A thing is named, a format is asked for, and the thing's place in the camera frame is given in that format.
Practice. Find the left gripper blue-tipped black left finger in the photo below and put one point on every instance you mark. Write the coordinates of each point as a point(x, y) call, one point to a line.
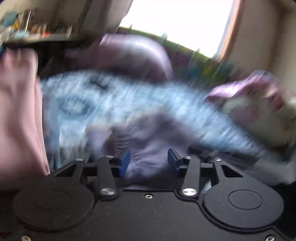
point(97, 179)

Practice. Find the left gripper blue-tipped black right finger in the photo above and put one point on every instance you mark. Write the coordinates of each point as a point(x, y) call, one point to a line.
point(188, 171)

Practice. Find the lavender pants with cream waistband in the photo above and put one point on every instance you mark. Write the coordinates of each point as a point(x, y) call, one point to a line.
point(149, 137)

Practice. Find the blue white patterned quilt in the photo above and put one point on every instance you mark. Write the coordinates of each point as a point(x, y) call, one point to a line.
point(89, 98)

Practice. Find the pink bunny sweatshirt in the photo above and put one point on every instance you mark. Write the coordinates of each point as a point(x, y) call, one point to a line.
point(23, 154)

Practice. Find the pink white bundled duvet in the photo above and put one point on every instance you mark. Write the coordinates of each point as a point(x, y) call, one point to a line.
point(260, 105)

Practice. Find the colourful alphabet foam mat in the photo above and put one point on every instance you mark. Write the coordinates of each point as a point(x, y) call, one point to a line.
point(186, 62)

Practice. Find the lavender pillow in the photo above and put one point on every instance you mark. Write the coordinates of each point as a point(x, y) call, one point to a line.
point(136, 55)

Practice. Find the cluttered dark side table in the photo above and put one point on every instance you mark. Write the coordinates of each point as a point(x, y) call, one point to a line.
point(70, 31)

